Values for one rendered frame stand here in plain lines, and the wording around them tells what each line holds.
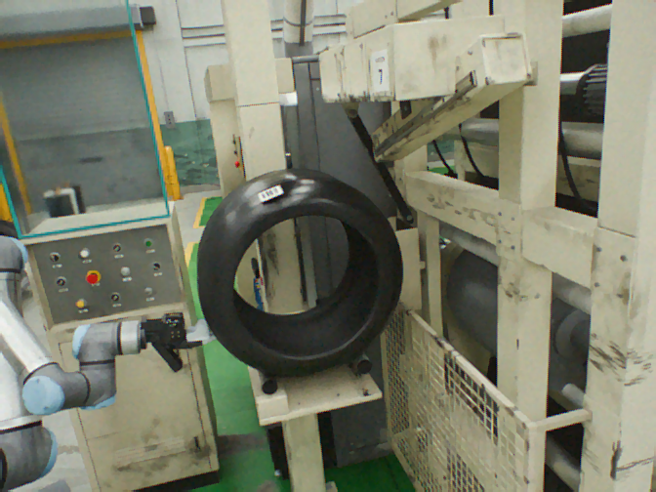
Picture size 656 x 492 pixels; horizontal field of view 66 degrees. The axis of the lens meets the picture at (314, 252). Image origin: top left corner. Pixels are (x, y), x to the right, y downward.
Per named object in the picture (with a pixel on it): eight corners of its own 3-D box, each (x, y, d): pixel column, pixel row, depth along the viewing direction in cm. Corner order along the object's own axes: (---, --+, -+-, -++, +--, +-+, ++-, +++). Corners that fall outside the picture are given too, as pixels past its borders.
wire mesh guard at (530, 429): (387, 439, 205) (375, 280, 184) (390, 438, 205) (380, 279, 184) (521, 673, 121) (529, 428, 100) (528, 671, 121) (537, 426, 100)
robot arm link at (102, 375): (63, 412, 130) (63, 363, 131) (99, 404, 140) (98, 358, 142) (91, 412, 126) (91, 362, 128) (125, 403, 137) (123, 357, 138)
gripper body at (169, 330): (184, 322, 137) (138, 325, 134) (186, 350, 139) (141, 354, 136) (185, 311, 144) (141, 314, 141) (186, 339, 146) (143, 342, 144)
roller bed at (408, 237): (364, 296, 196) (358, 222, 187) (400, 289, 198) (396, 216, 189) (383, 315, 177) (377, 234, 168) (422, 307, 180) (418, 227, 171)
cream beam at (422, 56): (321, 103, 158) (316, 54, 153) (396, 95, 162) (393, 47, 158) (392, 102, 101) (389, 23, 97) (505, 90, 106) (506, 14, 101)
